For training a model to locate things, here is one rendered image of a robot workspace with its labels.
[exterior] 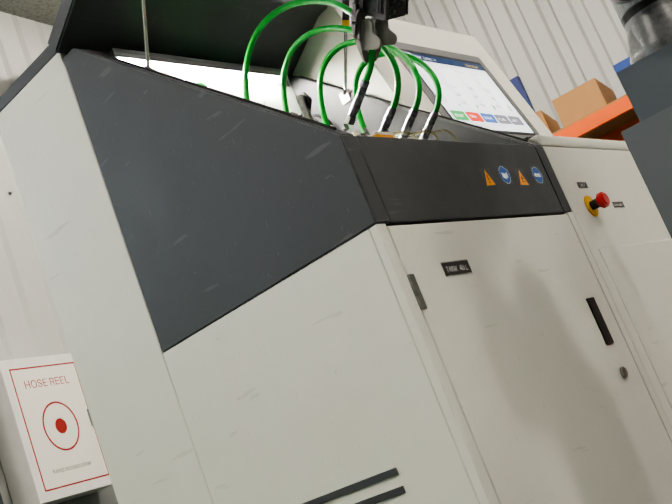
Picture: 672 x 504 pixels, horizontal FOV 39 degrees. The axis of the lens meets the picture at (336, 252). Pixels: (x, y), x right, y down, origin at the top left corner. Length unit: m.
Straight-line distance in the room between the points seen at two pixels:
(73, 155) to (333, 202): 0.70
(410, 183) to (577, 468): 0.56
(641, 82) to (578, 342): 0.51
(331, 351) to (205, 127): 0.48
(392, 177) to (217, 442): 0.59
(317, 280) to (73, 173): 0.69
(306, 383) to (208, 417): 0.26
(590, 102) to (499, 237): 5.58
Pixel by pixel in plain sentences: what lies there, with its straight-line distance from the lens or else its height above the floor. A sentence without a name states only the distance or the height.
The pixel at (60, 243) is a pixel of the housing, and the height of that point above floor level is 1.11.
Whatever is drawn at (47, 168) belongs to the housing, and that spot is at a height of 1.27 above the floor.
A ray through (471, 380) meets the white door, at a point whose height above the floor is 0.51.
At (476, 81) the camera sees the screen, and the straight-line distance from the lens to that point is 2.77.
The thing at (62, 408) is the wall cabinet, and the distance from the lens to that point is 6.36.
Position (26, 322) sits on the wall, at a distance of 6.79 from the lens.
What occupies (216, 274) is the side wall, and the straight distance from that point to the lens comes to 1.75.
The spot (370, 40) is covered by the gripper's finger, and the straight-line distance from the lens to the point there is 1.92.
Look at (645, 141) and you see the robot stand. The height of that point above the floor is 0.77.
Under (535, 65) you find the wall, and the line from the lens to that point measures 8.83.
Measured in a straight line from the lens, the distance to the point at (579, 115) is 7.35.
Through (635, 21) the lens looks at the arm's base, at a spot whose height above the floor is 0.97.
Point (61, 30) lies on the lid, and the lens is 2.08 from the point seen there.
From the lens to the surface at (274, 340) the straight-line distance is 1.67.
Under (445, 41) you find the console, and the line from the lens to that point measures 2.85.
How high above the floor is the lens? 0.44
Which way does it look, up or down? 13 degrees up
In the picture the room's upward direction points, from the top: 21 degrees counter-clockwise
